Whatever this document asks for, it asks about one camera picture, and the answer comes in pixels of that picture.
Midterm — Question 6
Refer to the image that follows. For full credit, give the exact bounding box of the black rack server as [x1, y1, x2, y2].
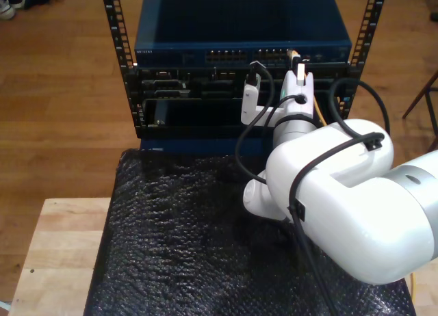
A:
[125, 66, 350, 101]

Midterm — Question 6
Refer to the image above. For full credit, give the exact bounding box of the black empty rack chassis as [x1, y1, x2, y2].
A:
[136, 98, 343, 139]

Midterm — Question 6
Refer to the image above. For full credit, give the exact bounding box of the brown wooden chair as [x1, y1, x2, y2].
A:
[402, 69, 438, 153]

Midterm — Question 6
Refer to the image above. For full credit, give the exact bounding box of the blue rack shelf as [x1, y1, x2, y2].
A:
[139, 137, 274, 157]

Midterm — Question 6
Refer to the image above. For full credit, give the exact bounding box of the black textured mat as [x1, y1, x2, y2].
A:
[83, 148, 417, 316]

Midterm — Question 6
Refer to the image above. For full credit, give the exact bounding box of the white sneaker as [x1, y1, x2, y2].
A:
[0, 0, 17, 21]

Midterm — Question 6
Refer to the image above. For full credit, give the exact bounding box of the black camera cable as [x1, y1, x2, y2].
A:
[235, 61, 274, 185]

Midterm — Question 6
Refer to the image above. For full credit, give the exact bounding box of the black perforated rack post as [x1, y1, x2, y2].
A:
[338, 0, 390, 125]
[100, 0, 144, 139]

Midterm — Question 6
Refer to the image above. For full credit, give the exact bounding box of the blue network switch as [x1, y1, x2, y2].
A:
[134, 0, 353, 69]

